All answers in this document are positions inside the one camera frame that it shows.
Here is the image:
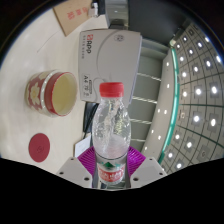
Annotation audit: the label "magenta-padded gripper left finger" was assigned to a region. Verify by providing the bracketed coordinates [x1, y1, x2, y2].
[55, 145, 98, 188]

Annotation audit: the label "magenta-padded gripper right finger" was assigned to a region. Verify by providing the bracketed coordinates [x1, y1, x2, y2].
[124, 145, 168, 189]

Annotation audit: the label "flat round red coaster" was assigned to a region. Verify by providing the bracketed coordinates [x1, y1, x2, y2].
[28, 132, 51, 163]

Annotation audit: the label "clear red-capped water bottle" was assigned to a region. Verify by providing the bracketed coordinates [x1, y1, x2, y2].
[91, 81, 132, 186]

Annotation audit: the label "red and cream mug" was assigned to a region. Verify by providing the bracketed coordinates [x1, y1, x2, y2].
[24, 69, 79, 118]

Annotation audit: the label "black flat device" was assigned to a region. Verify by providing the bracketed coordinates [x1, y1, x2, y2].
[88, 2, 101, 18]

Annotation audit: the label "round ceiling lights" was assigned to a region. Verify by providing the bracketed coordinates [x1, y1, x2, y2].
[146, 19, 224, 174]

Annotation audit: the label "white copy paper box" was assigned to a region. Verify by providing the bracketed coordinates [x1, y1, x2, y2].
[78, 28, 143, 101]

